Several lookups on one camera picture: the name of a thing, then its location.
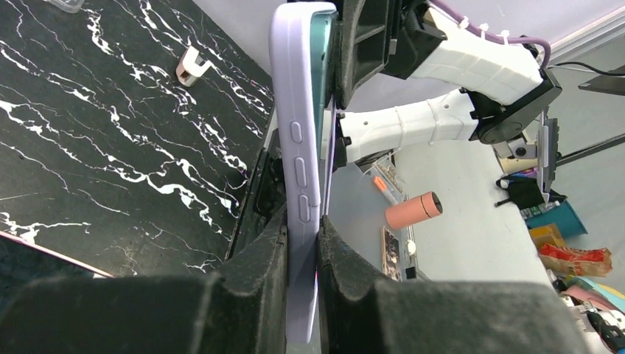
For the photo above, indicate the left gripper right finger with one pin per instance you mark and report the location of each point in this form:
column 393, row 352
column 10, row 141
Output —
column 364, row 311

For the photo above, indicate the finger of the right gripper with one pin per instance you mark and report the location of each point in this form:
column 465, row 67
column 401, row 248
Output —
column 363, row 44
column 264, row 197

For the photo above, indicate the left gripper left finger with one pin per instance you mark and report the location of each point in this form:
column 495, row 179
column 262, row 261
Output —
column 238, row 308

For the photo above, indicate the dark teal phone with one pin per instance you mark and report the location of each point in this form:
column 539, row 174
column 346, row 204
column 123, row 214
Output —
column 322, row 29

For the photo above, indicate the lilac phone case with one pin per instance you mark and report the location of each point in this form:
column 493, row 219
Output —
column 289, row 48

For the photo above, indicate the purple phone black screen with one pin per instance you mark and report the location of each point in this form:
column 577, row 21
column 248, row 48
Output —
column 21, row 265

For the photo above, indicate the pink phone case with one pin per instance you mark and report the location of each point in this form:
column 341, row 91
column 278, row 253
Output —
column 96, row 271

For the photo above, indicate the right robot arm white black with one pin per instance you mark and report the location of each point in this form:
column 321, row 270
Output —
column 499, row 86

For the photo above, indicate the clear magsafe phone case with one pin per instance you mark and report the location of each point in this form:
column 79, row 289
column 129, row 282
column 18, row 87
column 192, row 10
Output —
column 68, row 6

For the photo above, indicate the pink cylinder roll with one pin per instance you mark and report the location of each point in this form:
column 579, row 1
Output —
column 414, row 210

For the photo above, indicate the small white charger plug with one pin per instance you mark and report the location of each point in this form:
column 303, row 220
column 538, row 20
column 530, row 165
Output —
column 191, row 67

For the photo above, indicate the blue bin background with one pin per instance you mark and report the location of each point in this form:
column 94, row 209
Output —
column 563, row 216

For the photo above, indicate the orange snack bag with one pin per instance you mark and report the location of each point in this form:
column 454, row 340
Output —
column 576, row 262

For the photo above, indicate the aluminium frame rail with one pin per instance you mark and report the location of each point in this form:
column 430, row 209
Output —
column 590, row 37

